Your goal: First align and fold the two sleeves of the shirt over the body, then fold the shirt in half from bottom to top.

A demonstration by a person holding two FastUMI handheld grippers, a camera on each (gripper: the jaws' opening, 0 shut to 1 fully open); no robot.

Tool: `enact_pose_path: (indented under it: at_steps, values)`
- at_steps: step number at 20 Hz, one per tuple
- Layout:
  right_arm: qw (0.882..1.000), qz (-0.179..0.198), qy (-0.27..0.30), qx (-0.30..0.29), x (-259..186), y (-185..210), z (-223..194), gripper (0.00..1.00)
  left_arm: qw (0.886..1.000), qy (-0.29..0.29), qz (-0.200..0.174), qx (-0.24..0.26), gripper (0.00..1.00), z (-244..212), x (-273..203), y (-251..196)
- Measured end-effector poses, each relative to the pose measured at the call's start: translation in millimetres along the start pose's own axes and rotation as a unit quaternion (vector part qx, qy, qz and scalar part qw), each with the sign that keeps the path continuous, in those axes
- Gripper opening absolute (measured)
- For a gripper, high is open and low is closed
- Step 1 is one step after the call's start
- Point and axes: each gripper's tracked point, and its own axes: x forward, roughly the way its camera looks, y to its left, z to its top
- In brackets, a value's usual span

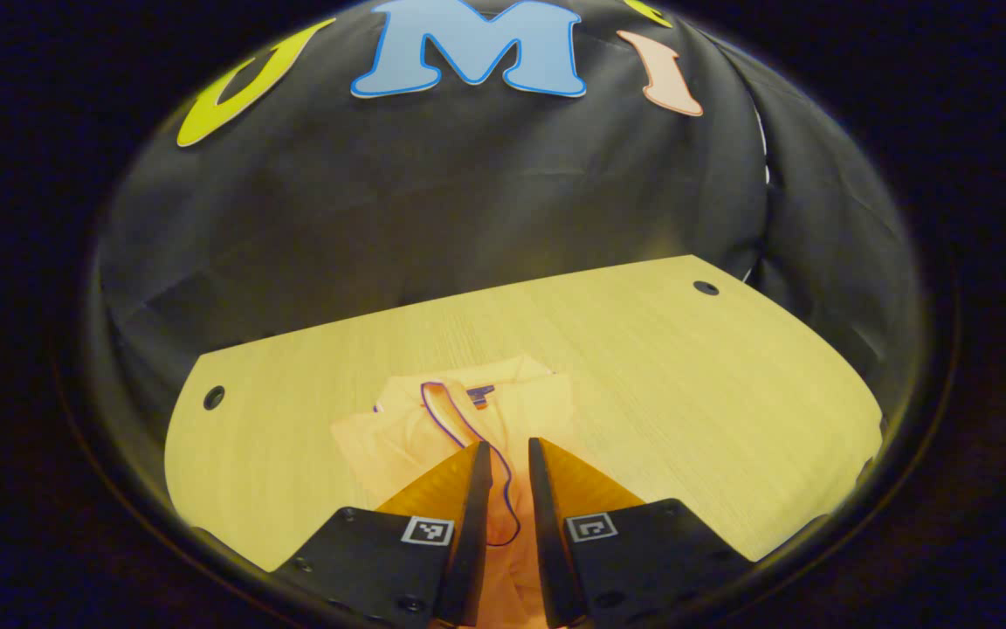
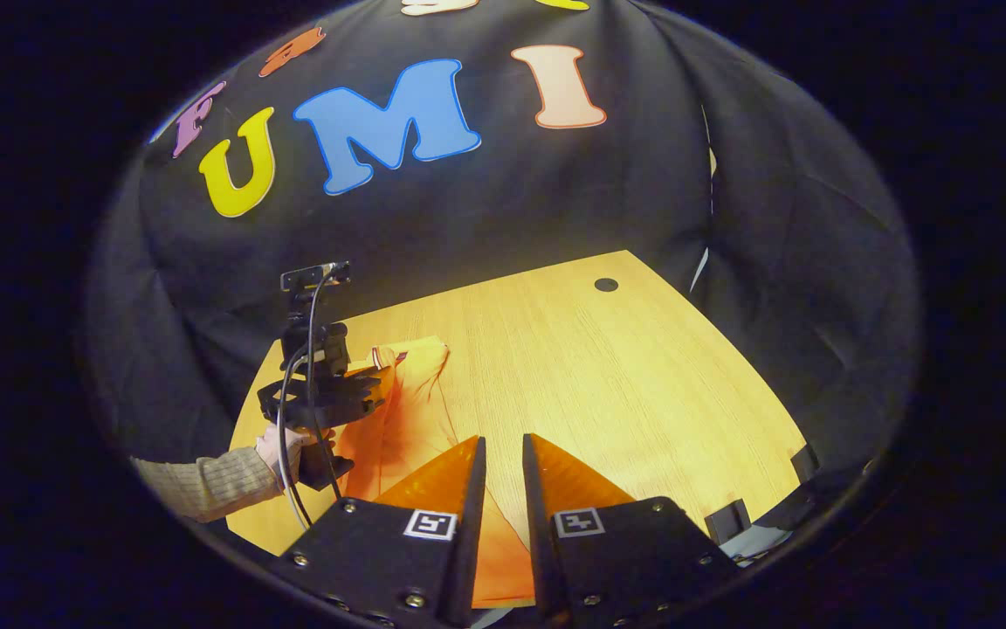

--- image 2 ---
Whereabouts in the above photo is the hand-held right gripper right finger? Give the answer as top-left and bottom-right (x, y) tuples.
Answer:
(520, 432), (741, 629)

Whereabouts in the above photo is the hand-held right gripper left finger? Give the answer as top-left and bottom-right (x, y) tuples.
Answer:
(269, 435), (488, 629)

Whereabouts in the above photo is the orange T-shirt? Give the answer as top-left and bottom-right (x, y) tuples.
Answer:
(333, 336), (539, 610)

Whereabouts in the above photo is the white crumpled cloth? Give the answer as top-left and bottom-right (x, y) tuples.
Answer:
(720, 522), (788, 560)

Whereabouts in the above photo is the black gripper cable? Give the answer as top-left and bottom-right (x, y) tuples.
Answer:
(276, 262), (351, 531)

